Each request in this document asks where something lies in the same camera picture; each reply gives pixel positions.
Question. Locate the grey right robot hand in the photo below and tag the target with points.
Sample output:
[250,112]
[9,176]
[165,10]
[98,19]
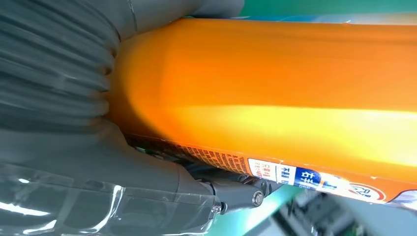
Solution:
[97,182]

